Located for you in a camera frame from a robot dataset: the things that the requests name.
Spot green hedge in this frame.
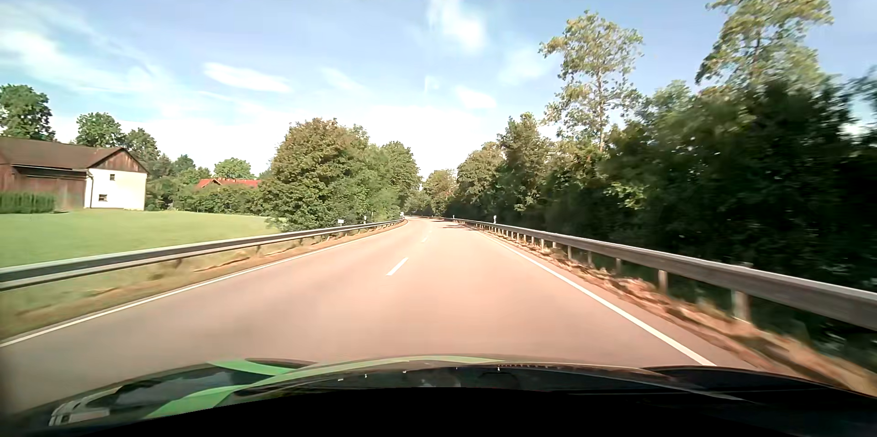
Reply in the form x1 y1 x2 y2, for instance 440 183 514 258
0 192 57 215

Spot row of trees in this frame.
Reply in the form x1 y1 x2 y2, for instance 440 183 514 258
0 84 264 213

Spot brown earth verge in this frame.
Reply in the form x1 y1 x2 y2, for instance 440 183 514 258
473 225 877 397

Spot car's own bonnet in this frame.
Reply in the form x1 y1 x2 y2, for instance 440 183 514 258
14 355 877 432

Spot wood of trees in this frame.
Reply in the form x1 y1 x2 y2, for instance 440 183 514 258
411 0 877 294

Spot red-roofed building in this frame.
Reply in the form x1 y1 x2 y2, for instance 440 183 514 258
196 178 262 191

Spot group of trees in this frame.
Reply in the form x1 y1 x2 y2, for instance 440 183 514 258
257 118 422 232

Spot green grass field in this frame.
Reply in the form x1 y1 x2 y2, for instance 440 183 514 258
0 209 282 269

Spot road markings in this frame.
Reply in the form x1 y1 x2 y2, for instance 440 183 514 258
0 218 717 367

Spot grey asphalt road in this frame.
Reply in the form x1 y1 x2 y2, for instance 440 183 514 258
0 216 755 414

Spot grass verge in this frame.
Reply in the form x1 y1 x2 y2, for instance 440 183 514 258
0 221 405 341

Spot brown and white barn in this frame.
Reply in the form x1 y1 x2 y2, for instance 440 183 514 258
0 136 149 212

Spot metal guard rail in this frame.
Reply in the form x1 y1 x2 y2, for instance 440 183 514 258
0 218 407 292
438 217 877 332

